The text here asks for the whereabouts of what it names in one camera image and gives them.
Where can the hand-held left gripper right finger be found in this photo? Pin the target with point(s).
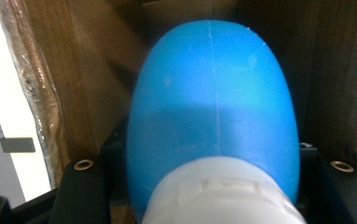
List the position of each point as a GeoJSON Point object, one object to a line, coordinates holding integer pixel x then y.
{"type": "Point", "coordinates": [345, 196]}

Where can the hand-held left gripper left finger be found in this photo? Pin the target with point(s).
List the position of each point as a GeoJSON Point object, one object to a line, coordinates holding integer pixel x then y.
{"type": "Point", "coordinates": [83, 193]}

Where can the cardboard box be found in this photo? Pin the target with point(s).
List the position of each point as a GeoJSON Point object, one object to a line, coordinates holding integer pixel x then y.
{"type": "Point", "coordinates": [80, 77]}

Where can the blue bottle with white cap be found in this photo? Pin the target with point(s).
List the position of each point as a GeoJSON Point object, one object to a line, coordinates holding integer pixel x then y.
{"type": "Point", "coordinates": [211, 102]}

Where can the small grey metal bracket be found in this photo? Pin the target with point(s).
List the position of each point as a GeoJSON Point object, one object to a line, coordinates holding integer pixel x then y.
{"type": "Point", "coordinates": [17, 144]}

